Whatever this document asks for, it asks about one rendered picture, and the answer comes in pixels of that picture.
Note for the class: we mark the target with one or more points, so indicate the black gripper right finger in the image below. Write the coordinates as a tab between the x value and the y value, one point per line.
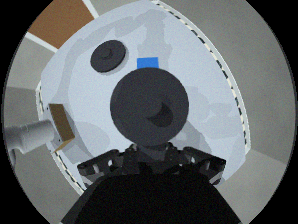
205	163

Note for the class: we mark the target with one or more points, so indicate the blue kettle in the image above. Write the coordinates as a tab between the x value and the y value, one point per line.
135	108

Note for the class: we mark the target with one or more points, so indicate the black round base with center stud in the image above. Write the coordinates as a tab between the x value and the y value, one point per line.
107	56

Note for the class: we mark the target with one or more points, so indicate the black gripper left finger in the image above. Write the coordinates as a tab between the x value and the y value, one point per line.
98	166

